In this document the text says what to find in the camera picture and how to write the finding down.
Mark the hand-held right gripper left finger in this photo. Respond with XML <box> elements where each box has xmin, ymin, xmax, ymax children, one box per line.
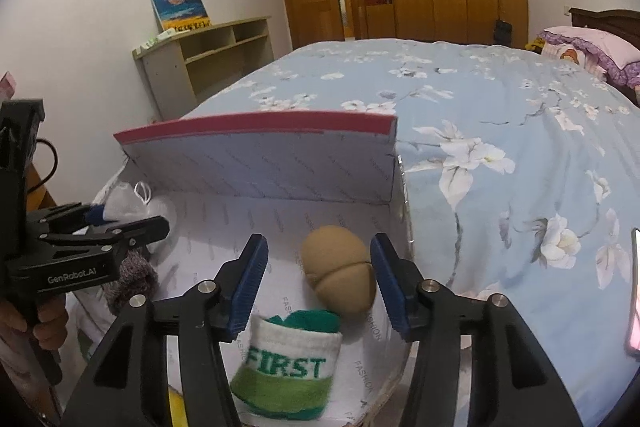
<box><xmin>60</xmin><ymin>233</ymin><xmax>271</xmax><ymax>427</ymax></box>

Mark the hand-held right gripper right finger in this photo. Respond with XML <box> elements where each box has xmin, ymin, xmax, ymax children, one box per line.
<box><xmin>370</xmin><ymin>233</ymin><xmax>583</xmax><ymax>427</ymax></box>

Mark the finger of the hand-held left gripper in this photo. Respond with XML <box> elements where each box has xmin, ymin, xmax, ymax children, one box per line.
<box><xmin>25</xmin><ymin>203</ymin><xmax>109</xmax><ymax>235</ymax></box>
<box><xmin>39</xmin><ymin>215</ymin><xmax>171</xmax><ymax>261</ymax></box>

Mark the tan sock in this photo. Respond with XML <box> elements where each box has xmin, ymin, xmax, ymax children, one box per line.
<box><xmin>301</xmin><ymin>225</ymin><xmax>377</xmax><ymax>319</ymax></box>

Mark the grey knitted cloth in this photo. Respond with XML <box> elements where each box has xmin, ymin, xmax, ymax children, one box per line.
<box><xmin>103</xmin><ymin>249</ymin><xmax>160</xmax><ymax>315</ymax></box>

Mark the green white sock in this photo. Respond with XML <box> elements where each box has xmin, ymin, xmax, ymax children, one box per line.
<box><xmin>230</xmin><ymin>309</ymin><xmax>344</xmax><ymax>422</ymax></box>

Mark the pink cardboard box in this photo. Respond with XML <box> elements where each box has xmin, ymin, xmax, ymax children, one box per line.
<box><xmin>75</xmin><ymin>111</ymin><xmax>417</xmax><ymax>427</ymax></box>

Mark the person's left hand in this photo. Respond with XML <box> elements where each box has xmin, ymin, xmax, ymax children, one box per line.
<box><xmin>0</xmin><ymin>293</ymin><xmax>71</xmax><ymax>374</ymax></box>

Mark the beige shelf unit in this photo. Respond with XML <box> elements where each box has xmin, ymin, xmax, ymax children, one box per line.
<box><xmin>132</xmin><ymin>17</ymin><xmax>275</xmax><ymax>122</ymax></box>

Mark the white green packet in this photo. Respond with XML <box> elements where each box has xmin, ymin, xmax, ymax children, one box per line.
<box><xmin>141</xmin><ymin>31</ymin><xmax>176</xmax><ymax>50</ymax></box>

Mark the blue yellow painting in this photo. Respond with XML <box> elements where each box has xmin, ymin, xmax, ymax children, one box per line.
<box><xmin>151</xmin><ymin>0</ymin><xmax>212</xmax><ymax>32</ymax></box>

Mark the smartphone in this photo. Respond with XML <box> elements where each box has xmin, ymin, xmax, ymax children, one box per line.
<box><xmin>625</xmin><ymin>227</ymin><xmax>640</xmax><ymax>354</ymax></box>

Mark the pink cartoon pillow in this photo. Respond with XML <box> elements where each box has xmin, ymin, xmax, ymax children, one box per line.
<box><xmin>542</xmin><ymin>42</ymin><xmax>609</xmax><ymax>80</ymax></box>

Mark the purple frilled pillow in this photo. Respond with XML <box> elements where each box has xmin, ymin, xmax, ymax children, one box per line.
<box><xmin>537</xmin><ymin>25</ymin><xmax>640</xmax><ymax>88</ymax></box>

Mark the black cable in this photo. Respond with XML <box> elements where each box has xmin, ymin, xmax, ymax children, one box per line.
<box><xmin>27</xmin><ymin>137</ymin><xmax>60</xmax><ymax>198</ymax></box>

